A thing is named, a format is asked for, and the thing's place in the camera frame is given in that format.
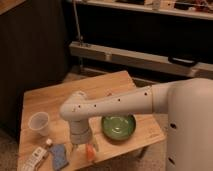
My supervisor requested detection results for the clear plastic cup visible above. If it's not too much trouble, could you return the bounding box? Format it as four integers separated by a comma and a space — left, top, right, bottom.
28, 112, 50, 136

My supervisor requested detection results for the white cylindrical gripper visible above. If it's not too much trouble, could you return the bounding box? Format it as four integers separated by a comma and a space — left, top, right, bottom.
69, 120, 91, 154

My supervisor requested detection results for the wooden table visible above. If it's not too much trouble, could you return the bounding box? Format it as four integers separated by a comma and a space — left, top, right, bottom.
18, 71, 165, 171

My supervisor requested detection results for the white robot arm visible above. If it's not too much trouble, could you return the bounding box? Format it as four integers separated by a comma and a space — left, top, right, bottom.
60, 78, 213, 171

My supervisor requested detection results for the orange pepper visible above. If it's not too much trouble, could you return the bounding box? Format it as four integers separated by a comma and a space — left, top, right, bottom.
86, 144, 96, 162

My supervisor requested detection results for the long grey case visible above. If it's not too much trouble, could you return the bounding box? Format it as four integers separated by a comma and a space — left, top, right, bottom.
69, 41, 213, 79

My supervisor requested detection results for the metal stand pole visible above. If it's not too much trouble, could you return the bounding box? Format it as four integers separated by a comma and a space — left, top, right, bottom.
72, 0, 83, 46

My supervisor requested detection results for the green bowl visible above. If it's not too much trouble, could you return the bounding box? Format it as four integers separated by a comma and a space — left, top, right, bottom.
101, 115, 136, 141

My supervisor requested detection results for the small brown-capped bottle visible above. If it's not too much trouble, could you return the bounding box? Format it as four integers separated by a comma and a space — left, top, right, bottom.
46, 139, 53, 146

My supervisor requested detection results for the black case handle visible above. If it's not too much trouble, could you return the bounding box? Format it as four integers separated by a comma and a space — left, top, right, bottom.
168, 57, 198, 67

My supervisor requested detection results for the blue cloth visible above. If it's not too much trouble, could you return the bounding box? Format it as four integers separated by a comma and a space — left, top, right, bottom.
49, 144, 69, 171

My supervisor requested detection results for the upper wooden shelf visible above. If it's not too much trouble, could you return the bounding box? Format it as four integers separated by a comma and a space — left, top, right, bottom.
66, 0, 213, 22

